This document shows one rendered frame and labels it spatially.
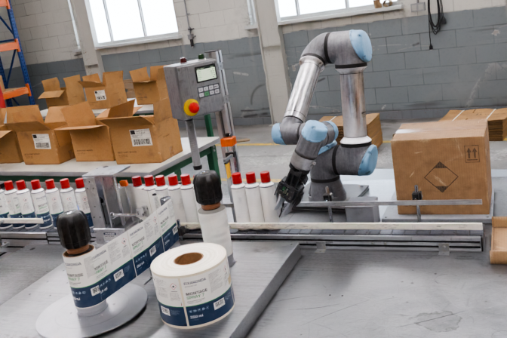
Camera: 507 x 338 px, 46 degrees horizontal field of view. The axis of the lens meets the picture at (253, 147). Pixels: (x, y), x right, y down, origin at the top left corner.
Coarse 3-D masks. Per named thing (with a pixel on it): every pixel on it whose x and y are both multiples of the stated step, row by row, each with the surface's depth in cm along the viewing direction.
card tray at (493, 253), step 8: (496, 224) 192; (504, 224) 191; (496, 232) 189; (504, 232) 188; (496, 240) 183; (504, 240) 183; (496, 248) 178; (504, 248) 177; (496, 256) 169; (504, 256) 168
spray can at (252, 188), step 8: (248, 176) 205; (248, 184) 206; (256, 184) 206; (248, 192) 206; (256, 192) 205; (248, 200) 207; (256, 200) 206; (248, 208) 208; (256, 208) 206; (256, 216) 207
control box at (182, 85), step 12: (192, 60) 216; (204, 60) 211; (216, 60) 212; (168, 72) 210; (180, 72) 206; (192, 72) 208; (168, 84) 212; (180, 84) 206; (192, 84) 209; (204, 84) 211; (180, 96) 207; (192, 96) 209; (216, 96) 214; (180, 108) 209; (204, 108) 212; (216, 108) 215
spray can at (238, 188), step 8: (232, 176) 207; (240, 176) 207; (232, 184) 209; (240, 184) 207; (232, 192) 208; (240, 192) 207; (240, 200) 207; (240, 208) 208; (240, 216) 209; (248, 216) 210
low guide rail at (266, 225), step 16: (192, 224) 216; (240, 224) 208; (256, 224) 206; (272, 224) 204; (288, 224) 201; (304, 224) 199; (320, 224) 197; (336, 224) 195; (352, 224) 193; (368, 224) 191; (384, 224) 189; (400, 224) 187; (416, 224) 185; (432, 224) 183; (448, 224) 181; (464, 224) 179; (480, 224) 177
